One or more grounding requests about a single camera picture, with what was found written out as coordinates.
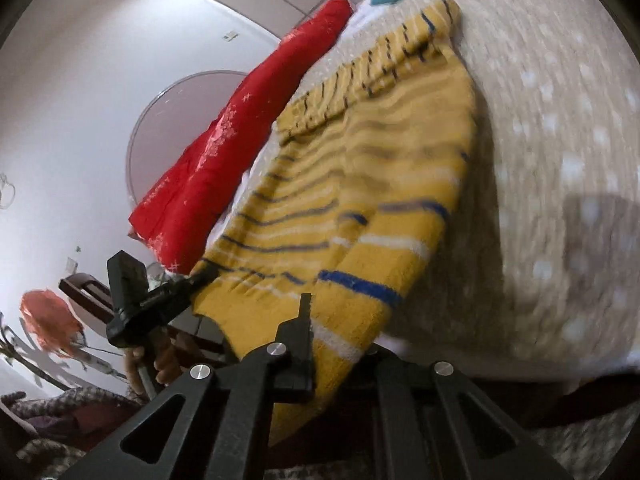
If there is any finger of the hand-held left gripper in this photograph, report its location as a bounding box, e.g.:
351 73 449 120
167 262 221 313

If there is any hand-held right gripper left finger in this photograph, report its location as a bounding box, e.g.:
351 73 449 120
60 292 316 480

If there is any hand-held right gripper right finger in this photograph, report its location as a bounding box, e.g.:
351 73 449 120
370 350 576 480

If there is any yellow striped blanket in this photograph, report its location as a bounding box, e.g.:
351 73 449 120
190 0 478 448

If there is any person's left hand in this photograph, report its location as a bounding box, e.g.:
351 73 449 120
124 329 202 397

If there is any orange flower decoration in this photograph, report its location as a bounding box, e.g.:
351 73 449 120
0 289 128 392

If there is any patterned grey blanket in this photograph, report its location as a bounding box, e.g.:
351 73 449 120
0 387 143 466

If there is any red patterned pillow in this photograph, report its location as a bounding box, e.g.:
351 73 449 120
127 0 356 276

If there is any rounded beige headboard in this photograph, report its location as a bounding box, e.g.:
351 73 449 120
125 71 251 206

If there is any beige dotted quilt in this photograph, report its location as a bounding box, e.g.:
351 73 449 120
270 0 640 480

